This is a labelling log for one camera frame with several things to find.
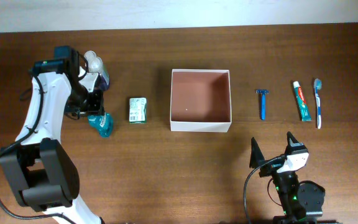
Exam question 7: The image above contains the dark blue pump bottle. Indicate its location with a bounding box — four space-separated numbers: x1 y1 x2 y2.
84 50 110 91

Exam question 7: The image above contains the teal mouthwash bottle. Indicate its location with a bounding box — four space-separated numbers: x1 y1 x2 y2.
88 113 114 138

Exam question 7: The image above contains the green white soap packet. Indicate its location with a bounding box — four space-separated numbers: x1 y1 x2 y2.
129 97 147 124

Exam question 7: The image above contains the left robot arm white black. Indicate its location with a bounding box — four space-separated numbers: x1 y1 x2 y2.
0 45 113 223

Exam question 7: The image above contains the green red toothpaste tube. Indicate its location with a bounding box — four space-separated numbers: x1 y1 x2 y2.
293 81 311 122

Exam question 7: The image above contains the blue white toothbrush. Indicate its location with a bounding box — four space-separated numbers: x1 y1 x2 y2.
313 78 322 129

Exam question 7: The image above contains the white open cardboard box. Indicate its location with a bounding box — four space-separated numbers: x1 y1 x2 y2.
170 69 232 133

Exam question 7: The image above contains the blue disposable razor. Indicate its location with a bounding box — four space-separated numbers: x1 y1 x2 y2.
255 89 269 120

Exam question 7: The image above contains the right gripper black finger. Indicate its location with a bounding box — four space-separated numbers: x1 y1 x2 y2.
249 137 265 169
285 131 305 155

